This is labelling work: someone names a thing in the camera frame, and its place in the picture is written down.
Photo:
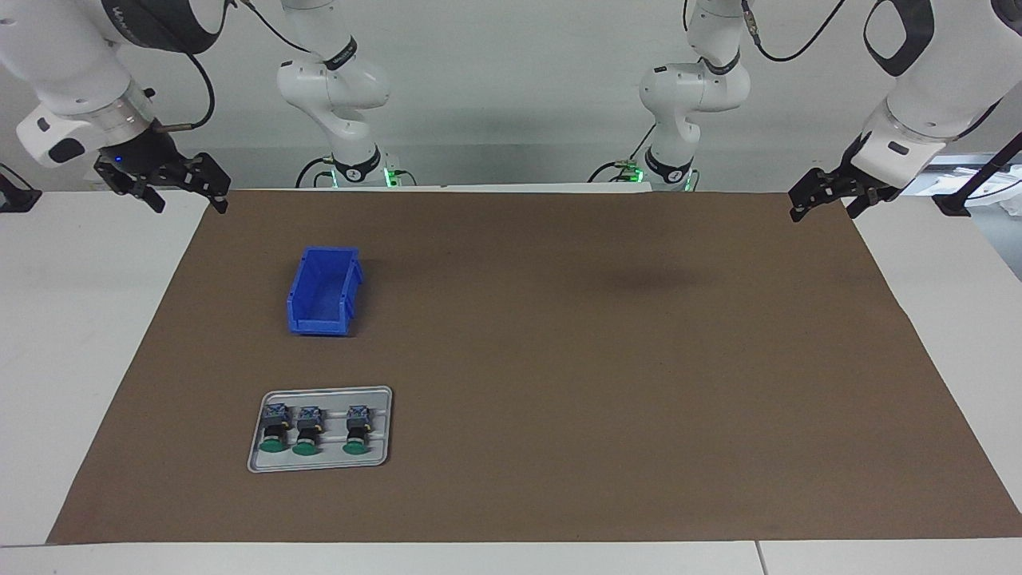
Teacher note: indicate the green push button switch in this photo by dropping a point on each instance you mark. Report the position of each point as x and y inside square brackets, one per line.
[275, 427]
[307, 430]
[357, 430]

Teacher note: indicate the black stand with rod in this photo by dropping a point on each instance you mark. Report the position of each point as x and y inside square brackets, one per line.
[954, 204]

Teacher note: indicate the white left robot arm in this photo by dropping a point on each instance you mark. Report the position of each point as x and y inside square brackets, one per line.
[934, 72]

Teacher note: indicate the brown paper table mat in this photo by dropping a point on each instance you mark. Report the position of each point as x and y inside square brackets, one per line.
[559, 415]

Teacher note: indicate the white background equipment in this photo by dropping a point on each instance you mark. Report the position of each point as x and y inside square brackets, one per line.
[998, 172]

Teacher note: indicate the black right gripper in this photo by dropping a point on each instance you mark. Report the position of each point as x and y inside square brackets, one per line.
[144, 156]

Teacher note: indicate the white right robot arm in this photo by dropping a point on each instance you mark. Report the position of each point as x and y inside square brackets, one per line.
[64, 56]

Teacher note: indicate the black clamp stand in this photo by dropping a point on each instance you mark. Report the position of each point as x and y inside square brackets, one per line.
[16, 196]

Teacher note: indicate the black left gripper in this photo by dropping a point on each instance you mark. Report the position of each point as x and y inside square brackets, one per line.
[862, 184]

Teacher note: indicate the grey metal tray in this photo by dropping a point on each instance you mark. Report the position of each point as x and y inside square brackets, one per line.
[375, 435]

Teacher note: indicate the blue plastic storage bin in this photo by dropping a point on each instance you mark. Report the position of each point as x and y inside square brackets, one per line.
[323, 291]

